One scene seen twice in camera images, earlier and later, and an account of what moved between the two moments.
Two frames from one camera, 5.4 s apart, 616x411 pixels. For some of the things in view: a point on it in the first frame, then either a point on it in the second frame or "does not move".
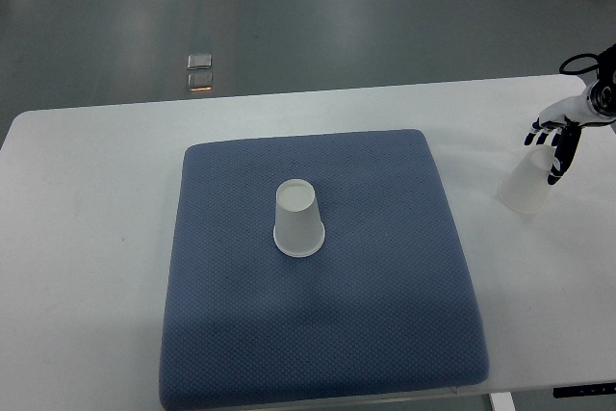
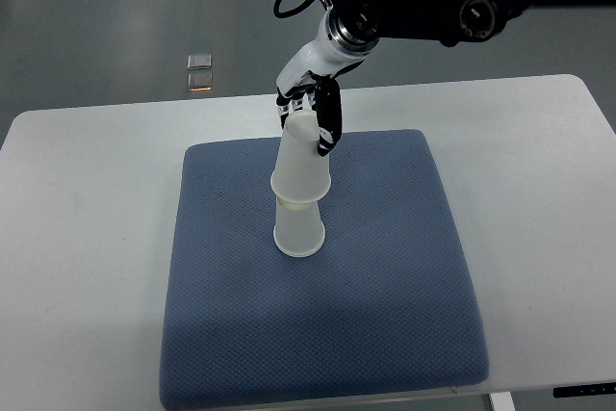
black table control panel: [584, 391] does not move
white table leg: [501, 401] does not move
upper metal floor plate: [199, 62] does not move
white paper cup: [526, 190] to [301, 173]
